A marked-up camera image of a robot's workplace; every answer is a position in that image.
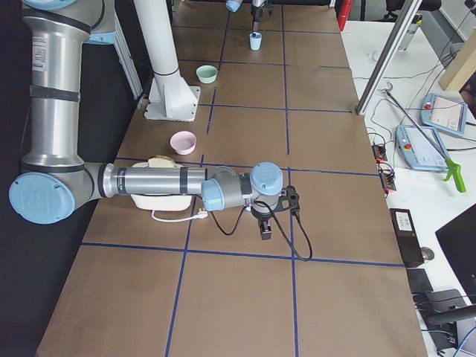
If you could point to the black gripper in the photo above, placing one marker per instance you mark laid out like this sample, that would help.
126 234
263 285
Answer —
262 216

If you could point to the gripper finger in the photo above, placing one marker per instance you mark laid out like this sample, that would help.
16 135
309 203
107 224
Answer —
254 28

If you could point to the light blue cup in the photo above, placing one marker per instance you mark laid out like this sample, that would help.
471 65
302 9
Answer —
255 39

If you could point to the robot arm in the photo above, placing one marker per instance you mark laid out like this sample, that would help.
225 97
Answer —
55 180
258 8

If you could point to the green bowl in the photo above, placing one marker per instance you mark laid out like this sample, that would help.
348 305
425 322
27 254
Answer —
206 74

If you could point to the cream toaster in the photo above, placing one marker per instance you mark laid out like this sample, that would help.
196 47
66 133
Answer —
161 202

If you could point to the pink bowl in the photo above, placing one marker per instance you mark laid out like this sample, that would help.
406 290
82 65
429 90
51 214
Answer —
183 142

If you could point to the toast slice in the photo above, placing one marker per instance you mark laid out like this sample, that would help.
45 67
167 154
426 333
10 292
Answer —
161 161

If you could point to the black box with label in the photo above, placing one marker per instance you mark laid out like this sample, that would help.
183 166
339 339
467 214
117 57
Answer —
406 237

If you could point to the teach pendant near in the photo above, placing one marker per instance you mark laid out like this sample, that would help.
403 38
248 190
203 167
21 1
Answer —
417 152

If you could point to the teach pendant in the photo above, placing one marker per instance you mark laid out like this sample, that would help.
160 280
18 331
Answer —
417 152
444 114

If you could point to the black monitor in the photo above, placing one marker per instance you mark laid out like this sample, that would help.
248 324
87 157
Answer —
457 240

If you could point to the reacher grabber tool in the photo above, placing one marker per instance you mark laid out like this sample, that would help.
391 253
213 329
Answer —
454 169

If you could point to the teach pendant far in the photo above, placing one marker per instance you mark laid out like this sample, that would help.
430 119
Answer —
444 114

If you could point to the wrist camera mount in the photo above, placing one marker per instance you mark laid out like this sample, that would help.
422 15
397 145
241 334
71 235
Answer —
288 200

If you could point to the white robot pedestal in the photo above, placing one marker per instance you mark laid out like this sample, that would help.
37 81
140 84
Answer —
170 97

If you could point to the aluminium frame post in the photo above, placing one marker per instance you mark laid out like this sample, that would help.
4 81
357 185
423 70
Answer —
399 38

